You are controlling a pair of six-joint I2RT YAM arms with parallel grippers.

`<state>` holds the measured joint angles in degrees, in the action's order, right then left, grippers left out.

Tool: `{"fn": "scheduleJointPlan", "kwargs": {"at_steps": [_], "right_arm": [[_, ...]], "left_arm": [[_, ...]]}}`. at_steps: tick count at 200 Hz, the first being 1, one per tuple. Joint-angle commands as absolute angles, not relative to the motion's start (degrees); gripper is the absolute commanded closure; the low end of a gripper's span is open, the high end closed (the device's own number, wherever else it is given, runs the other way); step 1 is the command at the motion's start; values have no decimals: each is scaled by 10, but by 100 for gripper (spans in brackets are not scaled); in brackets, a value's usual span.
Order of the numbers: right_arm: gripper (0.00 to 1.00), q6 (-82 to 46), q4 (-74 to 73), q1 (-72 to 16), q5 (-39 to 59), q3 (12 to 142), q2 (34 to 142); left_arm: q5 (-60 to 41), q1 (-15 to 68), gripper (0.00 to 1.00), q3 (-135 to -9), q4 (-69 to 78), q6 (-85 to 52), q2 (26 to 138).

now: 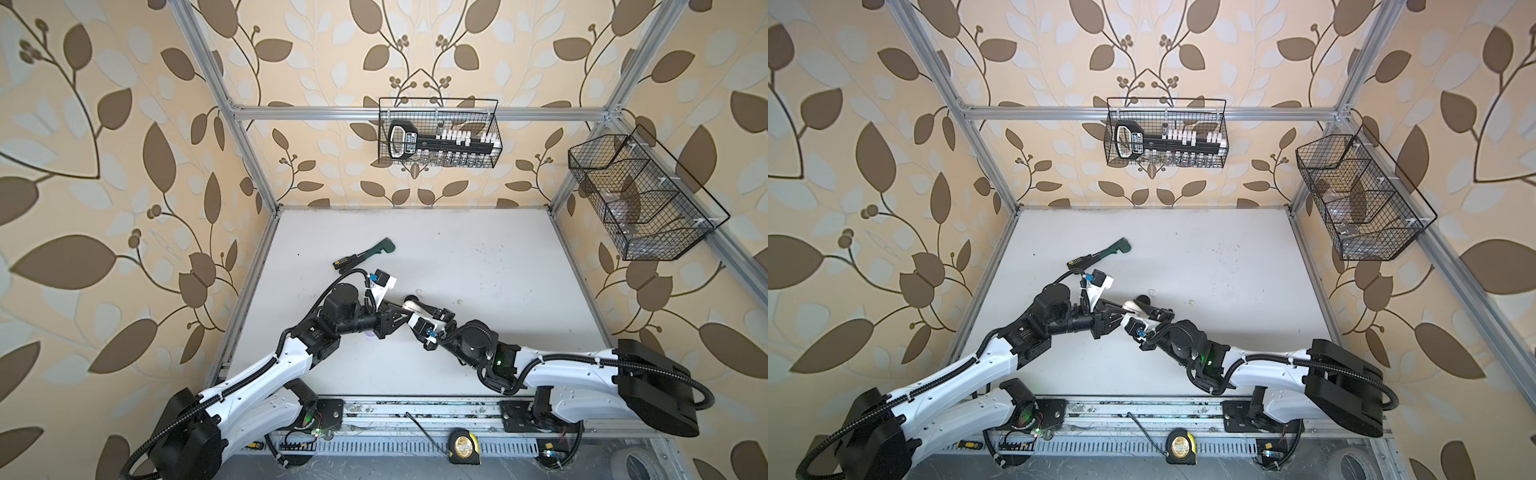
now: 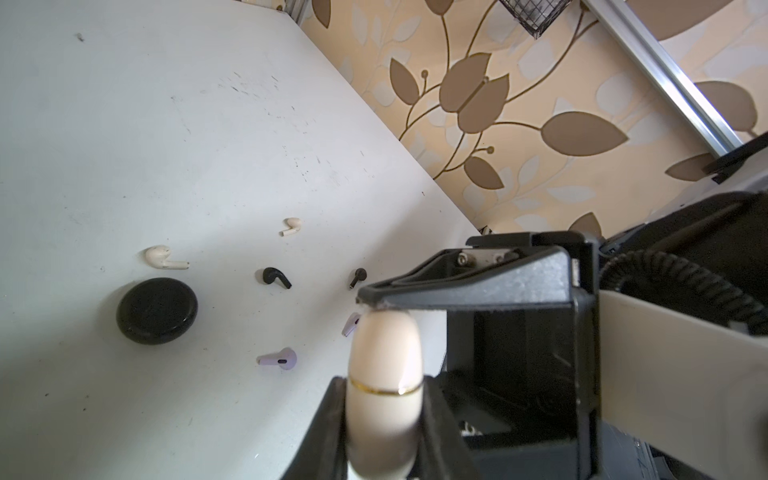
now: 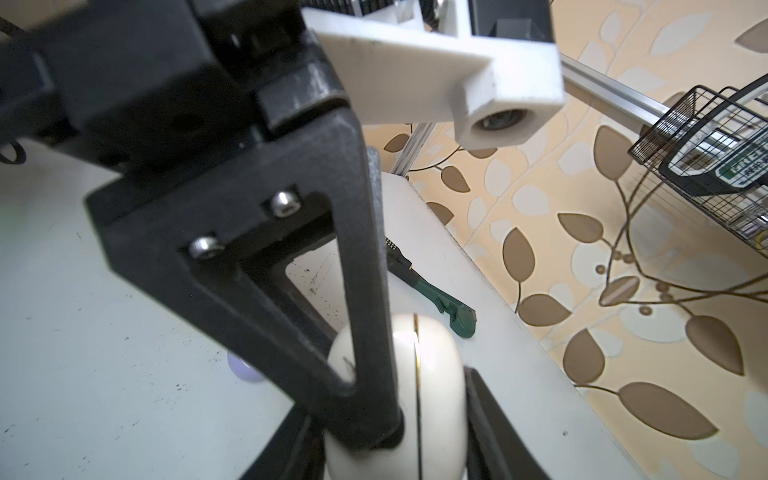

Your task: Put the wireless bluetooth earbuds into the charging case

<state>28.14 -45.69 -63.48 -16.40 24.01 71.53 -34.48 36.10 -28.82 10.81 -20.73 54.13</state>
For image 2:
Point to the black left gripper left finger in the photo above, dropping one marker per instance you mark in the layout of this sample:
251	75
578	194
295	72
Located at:
322	452

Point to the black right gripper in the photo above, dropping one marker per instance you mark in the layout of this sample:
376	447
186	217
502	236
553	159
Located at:
522	374

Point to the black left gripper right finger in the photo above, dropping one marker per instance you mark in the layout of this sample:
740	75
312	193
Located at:
441	438

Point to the cream earbud charging case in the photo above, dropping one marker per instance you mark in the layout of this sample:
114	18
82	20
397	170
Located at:
384	395

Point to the cream earbud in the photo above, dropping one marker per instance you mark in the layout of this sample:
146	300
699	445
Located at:
158	257
293	225

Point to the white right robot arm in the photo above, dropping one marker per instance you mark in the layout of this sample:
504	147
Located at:
659	332

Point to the black round charging case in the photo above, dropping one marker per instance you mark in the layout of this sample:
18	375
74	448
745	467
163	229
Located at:
157	311

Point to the purple earbud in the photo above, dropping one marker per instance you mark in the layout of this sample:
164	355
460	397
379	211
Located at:
351	324
286	359

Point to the black earbud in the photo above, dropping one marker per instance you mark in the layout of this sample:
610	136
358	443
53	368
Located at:
359	275
270	275

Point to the aluminium frame post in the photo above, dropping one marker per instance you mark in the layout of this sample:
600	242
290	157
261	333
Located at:
664	73

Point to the black wire basket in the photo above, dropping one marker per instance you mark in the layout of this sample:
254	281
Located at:
535	16

